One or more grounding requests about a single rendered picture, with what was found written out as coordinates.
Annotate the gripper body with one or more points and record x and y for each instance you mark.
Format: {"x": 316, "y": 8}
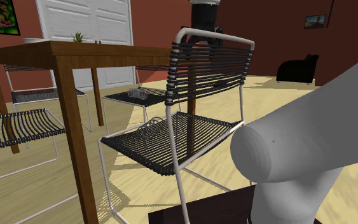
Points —
{"x": 204, "y": 15}

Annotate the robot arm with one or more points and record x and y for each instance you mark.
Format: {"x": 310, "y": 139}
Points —
{"x": 305, "y": 139}

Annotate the white panelled door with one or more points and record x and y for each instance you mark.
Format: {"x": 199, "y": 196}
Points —
{"x": 98, "y": 24}

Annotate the black armchair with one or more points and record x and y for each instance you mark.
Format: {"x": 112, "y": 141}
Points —
{"x": 296, "y": 69}

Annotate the small green plant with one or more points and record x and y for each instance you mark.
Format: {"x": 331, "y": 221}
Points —
{"x": 78, "y": 37}

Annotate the brown wooden table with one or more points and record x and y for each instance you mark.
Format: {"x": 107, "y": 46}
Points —
{"x": 73, "y": 51}

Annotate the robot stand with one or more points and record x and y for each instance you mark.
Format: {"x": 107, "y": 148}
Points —
{"x": 216, "y": 208}

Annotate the small landscape wall picture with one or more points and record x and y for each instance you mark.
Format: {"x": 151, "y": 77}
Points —
{"x": 314, "y": 21}

